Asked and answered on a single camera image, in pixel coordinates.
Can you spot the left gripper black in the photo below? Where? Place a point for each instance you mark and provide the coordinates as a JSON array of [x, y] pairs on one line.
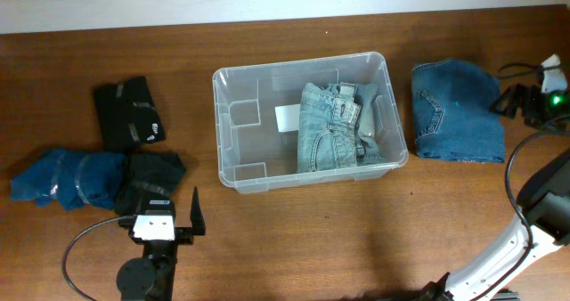
[[184, 235]]

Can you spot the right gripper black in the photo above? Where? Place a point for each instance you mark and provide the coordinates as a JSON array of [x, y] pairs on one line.
[[530, 93]]

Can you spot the dark blue jeans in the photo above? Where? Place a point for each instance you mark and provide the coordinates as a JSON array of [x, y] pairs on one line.
[[451, 110]]

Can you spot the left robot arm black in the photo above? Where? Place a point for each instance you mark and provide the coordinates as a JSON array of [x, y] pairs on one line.
[[152, 275]]

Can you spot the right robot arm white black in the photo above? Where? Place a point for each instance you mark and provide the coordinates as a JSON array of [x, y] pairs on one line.
[[539, 227]]

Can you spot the dark green taped cloth bundle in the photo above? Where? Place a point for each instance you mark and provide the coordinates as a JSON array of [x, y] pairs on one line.
[[145, 172]]

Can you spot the clear plastic storage bin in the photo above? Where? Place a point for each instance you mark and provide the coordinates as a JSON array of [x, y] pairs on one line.
[[253, 156]]

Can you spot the black folded shirt with logo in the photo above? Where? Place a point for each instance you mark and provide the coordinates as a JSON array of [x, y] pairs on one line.
[[127, 115]]

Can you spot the blue taped cloth bundle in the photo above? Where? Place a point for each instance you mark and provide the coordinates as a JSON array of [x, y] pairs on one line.
[[72, 178]]

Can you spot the white label inside bin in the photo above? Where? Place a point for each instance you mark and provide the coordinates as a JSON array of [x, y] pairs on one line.
[[287, 118]]

